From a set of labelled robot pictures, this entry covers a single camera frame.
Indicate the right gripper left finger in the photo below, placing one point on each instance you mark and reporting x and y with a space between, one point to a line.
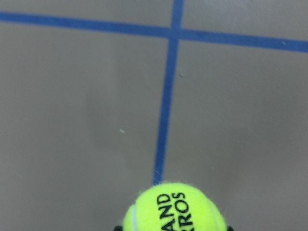
118 228

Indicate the yellow branded tennis ball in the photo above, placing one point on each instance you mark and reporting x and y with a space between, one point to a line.
173 207

